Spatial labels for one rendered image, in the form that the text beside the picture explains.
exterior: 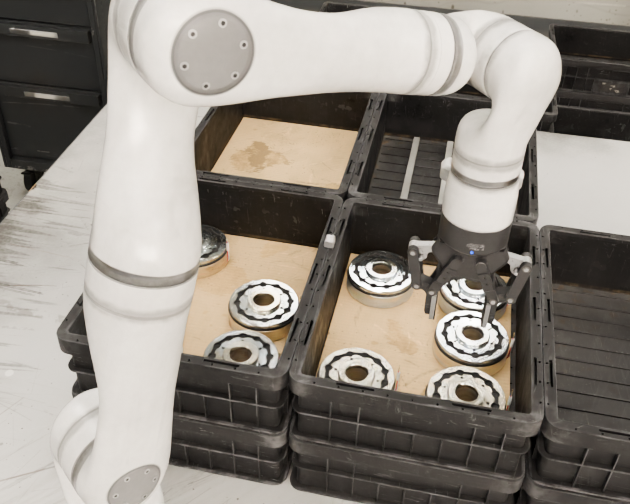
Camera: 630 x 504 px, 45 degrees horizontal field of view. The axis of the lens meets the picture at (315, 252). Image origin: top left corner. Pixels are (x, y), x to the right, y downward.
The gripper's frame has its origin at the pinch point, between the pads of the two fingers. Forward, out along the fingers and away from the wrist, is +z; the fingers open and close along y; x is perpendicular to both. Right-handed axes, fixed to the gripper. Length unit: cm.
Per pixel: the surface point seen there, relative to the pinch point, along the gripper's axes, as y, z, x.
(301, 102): -35, 12, 69
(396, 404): -5.5, 8.0, -9.1
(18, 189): -159, 100, 141
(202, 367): -29.1, 7.5, -9.1
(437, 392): -0.8, 14.3, -0.4
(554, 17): 40, 90, 344
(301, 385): -16.9, 7.6, -9.1
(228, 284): -34.4, 17.2, 16.8
